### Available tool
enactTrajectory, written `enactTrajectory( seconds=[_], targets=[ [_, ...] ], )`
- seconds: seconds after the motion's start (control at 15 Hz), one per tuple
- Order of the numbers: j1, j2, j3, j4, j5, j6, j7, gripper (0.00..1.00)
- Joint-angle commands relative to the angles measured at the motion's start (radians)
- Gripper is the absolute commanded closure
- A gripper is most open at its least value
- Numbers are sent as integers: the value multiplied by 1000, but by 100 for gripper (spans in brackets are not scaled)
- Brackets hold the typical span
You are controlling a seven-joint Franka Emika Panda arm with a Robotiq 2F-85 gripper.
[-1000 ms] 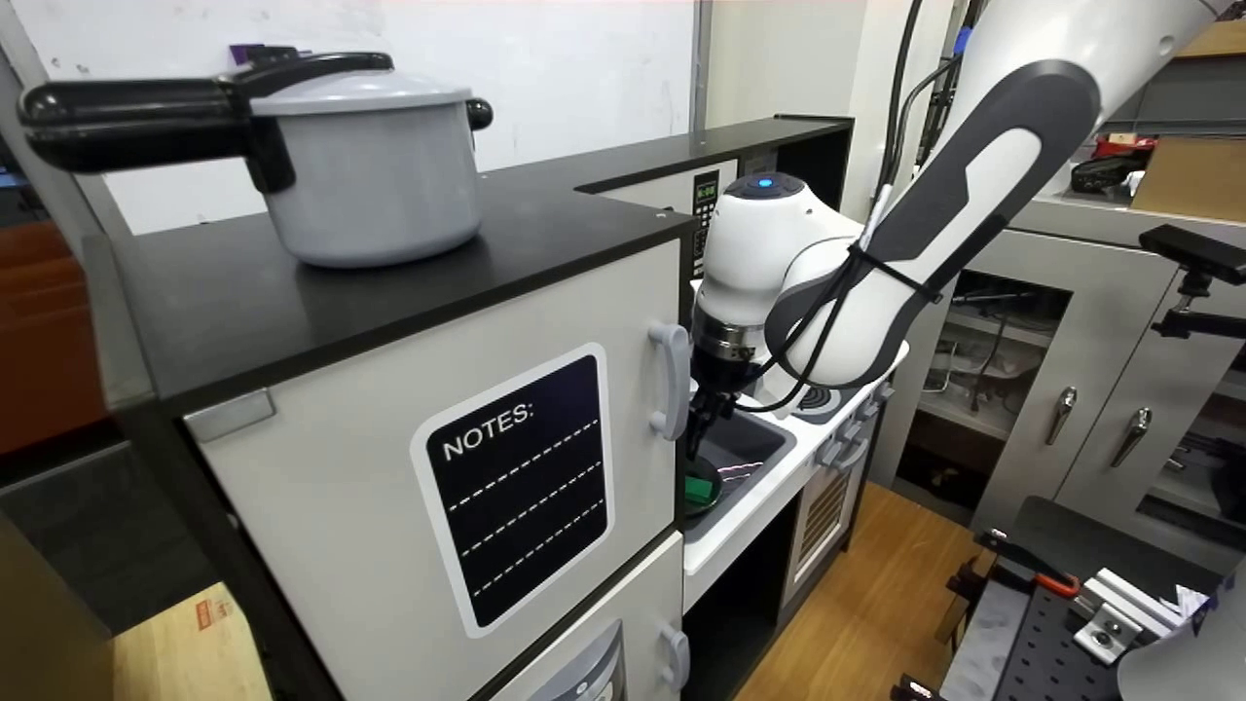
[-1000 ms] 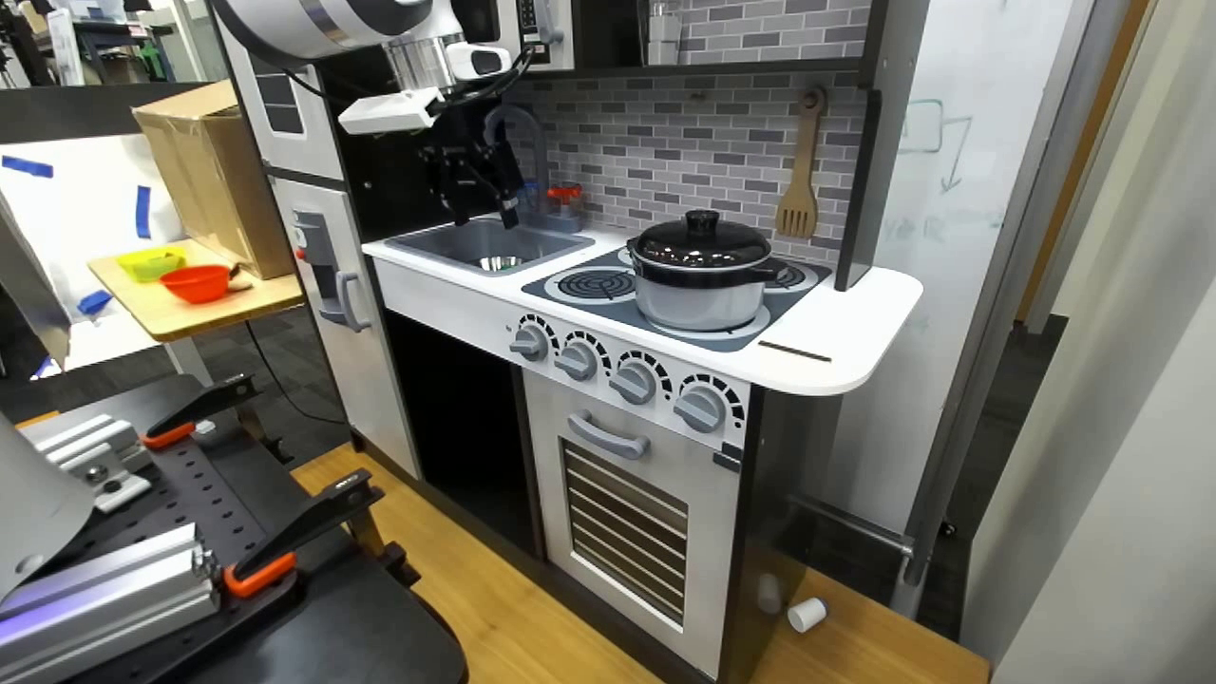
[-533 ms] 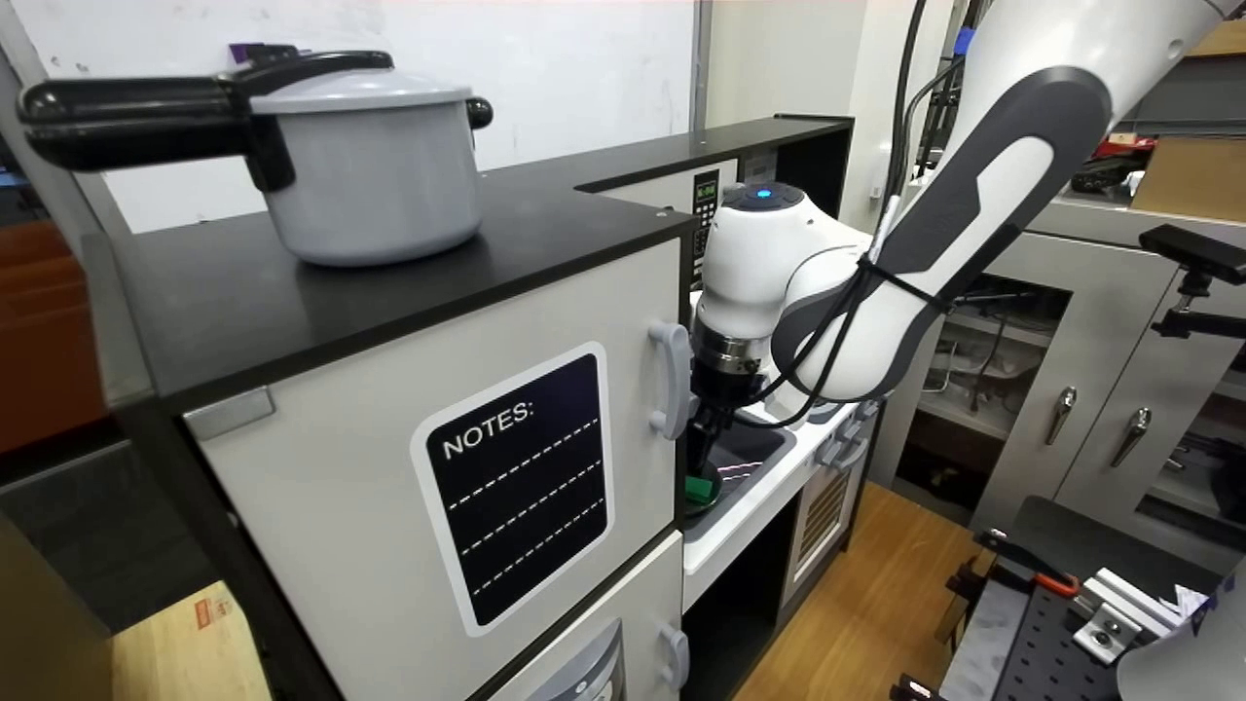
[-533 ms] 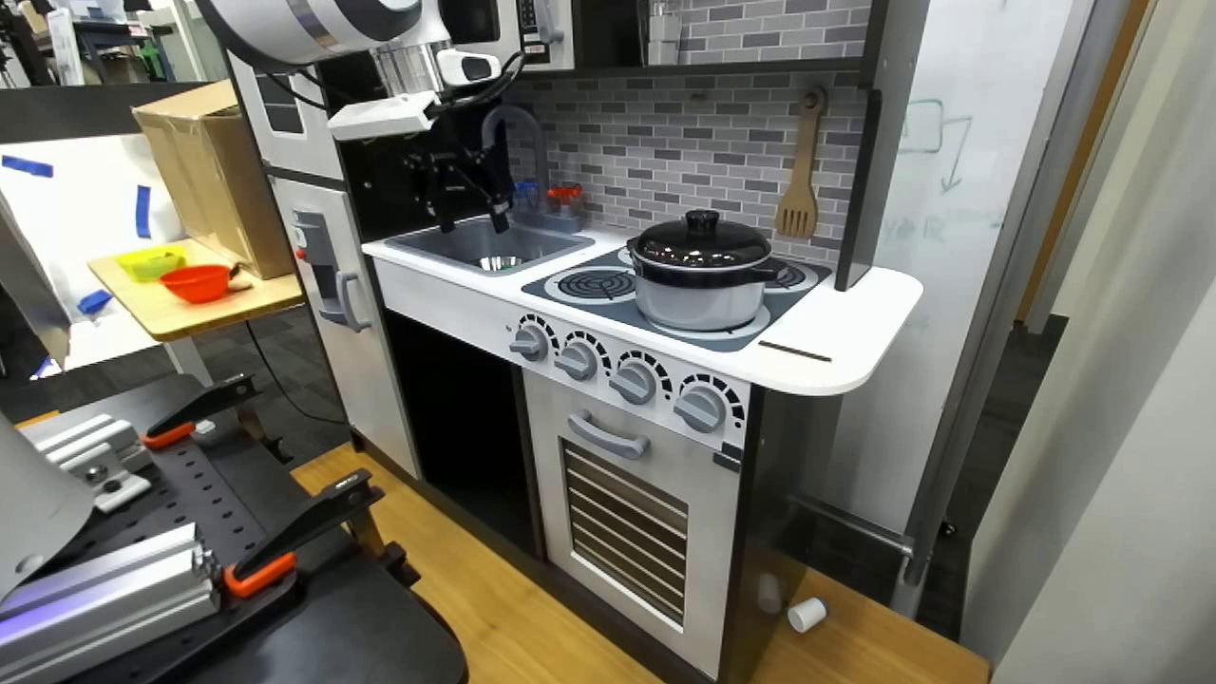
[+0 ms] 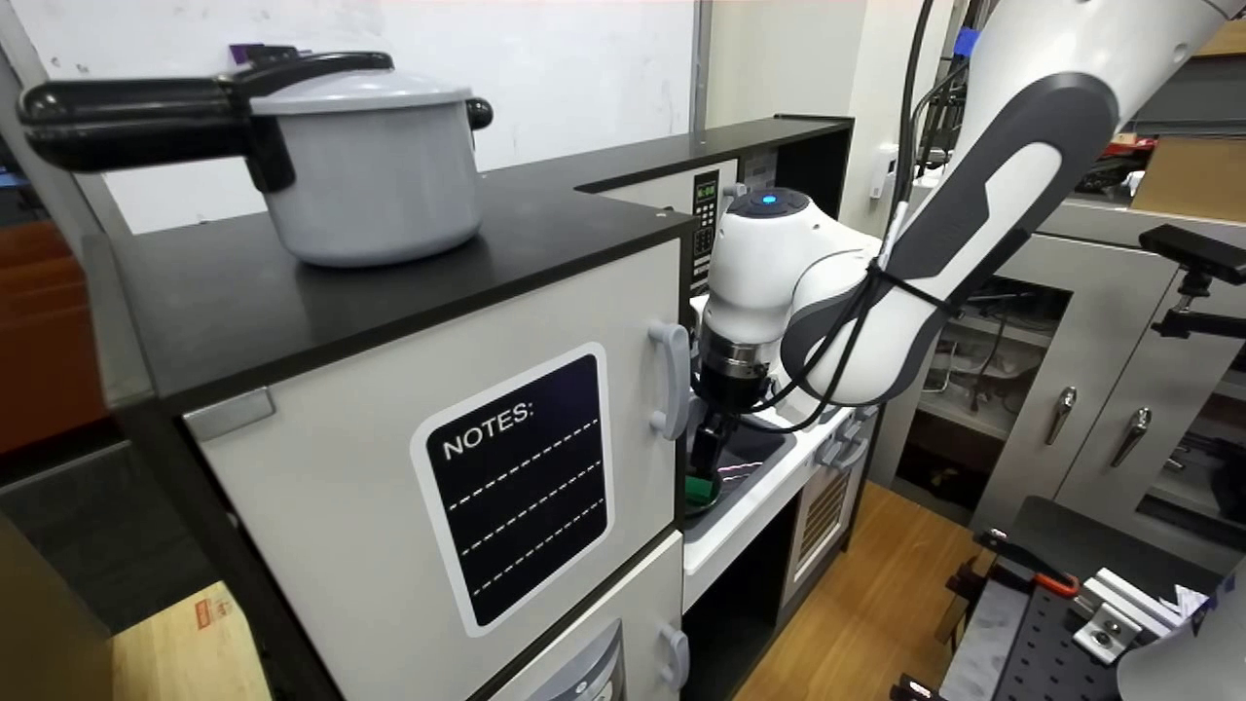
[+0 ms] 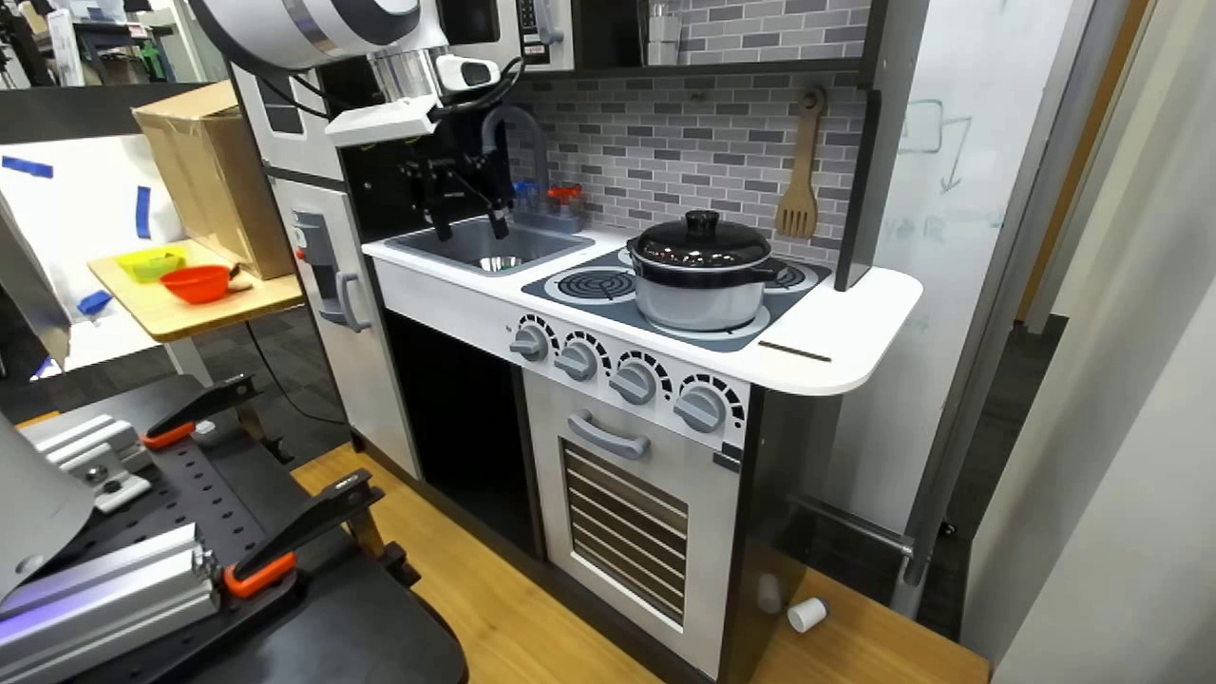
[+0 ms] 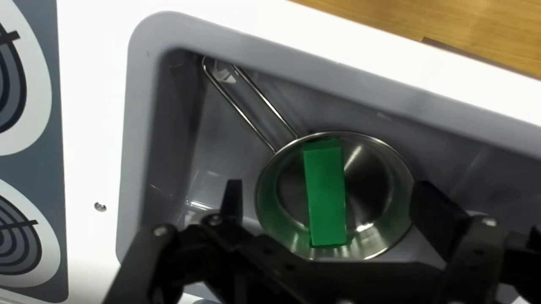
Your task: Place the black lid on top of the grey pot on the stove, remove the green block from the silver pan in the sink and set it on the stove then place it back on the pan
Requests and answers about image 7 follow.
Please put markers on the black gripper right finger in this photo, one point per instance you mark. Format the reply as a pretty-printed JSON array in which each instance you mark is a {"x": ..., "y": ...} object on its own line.
[{"x": 483, "y": 260}]

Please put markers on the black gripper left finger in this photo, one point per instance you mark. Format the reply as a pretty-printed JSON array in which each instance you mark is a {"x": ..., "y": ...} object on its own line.
[{"x": 169, "y": 265}]

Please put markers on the grey toy sink basin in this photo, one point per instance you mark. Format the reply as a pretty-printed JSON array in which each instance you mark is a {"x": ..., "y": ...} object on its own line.
[{"x": 186, "y": 141}]

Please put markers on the green block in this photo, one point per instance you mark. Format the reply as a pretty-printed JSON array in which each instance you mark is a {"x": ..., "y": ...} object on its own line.
[{"x": 325, "y": 197}]

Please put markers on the small steel saucepan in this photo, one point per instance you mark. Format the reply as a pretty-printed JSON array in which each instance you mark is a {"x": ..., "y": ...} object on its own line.
[{"x": 372, "y": 187}]

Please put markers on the white toy kitchen playset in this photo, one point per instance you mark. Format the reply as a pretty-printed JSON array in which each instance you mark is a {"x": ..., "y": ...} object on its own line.
[{"x": 90, "y": 113}]

